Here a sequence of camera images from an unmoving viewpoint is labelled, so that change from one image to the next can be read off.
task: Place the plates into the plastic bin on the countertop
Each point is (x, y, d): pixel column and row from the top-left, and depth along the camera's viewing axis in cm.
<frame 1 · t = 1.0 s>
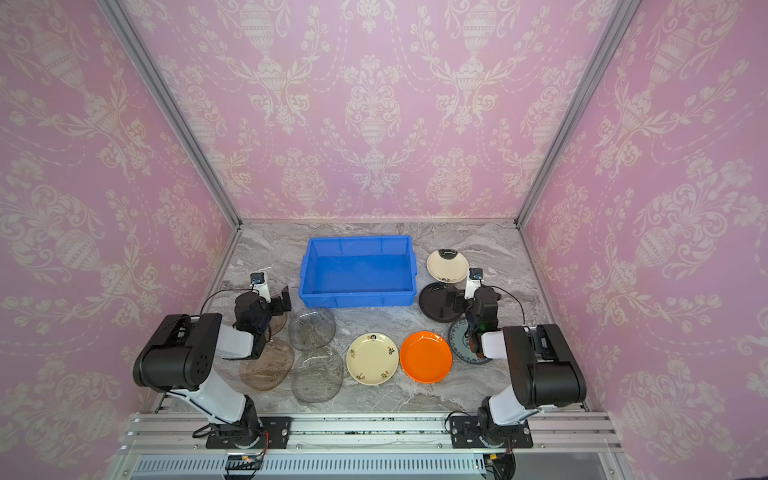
left hand: (272, 289, 96), fingers open
right hand: (465, 282, 93), fingers open
blue plastic bin: (358, 271, 109), on the table
cream plate with black patch: (447, 266, 109), on the table
blue floral patterned plate: (458, 339, 92), on the table
orange round plate: (425, 357, 87), on the table
cream plate with flowers: (372, 359, 87), on the table
grey glass plate upper: (311, 330, 94), on the table
grey glass plate lower: (317, 375, 85), on the table
brown glass plate lower: (273, 365, 87), on the table
brown glass plate upper: (277, 323, 93), point 2 cm above the table

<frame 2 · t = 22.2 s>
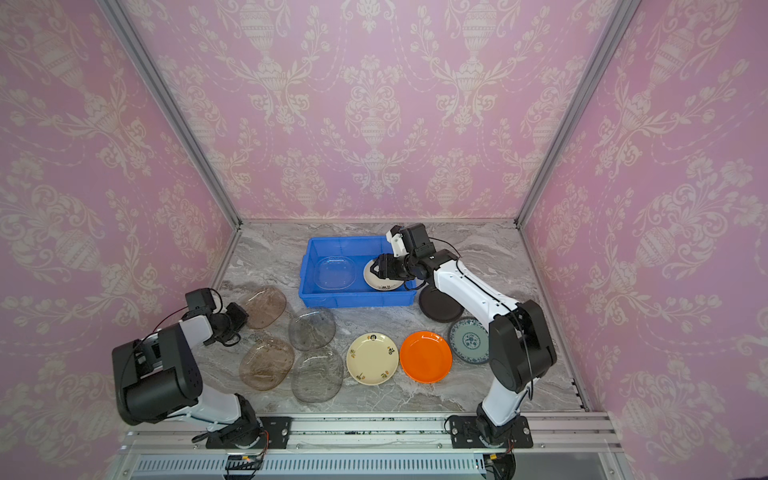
left hand: (246, 315, 94), fingers closed
right hand: (378, 268, 85), fingers open
cream plate with black patch: (377, 283, 102), point 3 cm above the table
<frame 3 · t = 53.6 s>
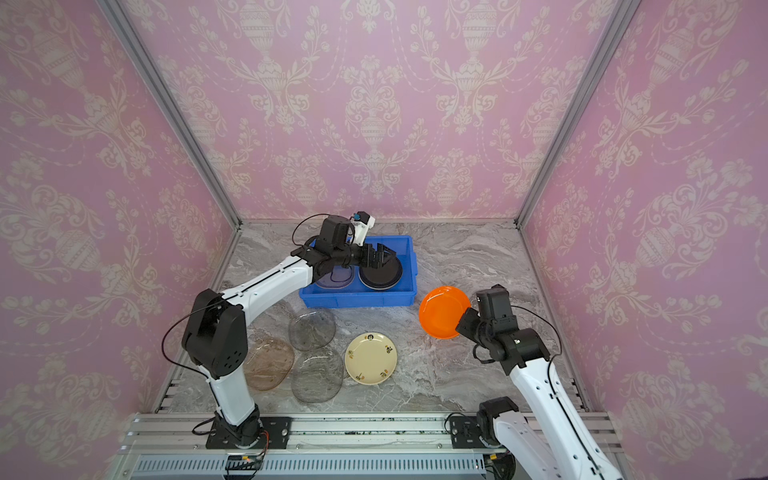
left hand: (385, 253, 86), fingers open
right hand: (464, 319, 78), fingers closed
orange round plate: (443, 305, 81), point 16 cm above the table
brown glass plate upper: (340, 284, 102), point 2 cm above the table
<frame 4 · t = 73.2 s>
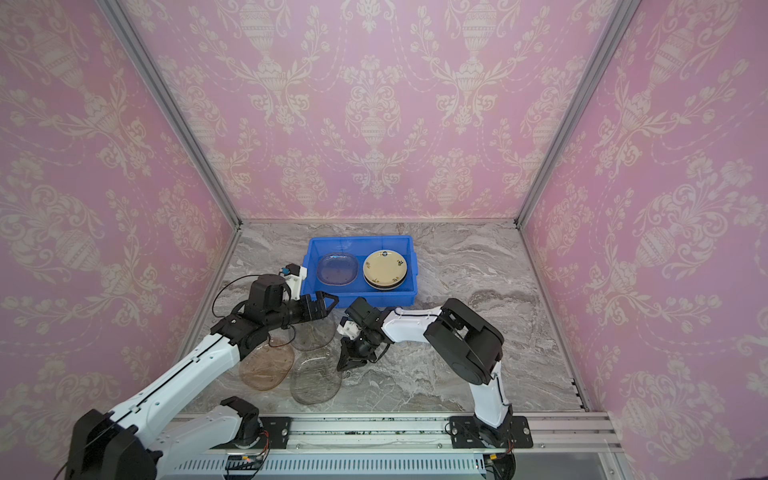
left hand: (329, 303, 79), fingers open
right hand: (339, 370, 82), fingers closed
cream plate with flowers: (385, 268, 105), point 4 cm above the table
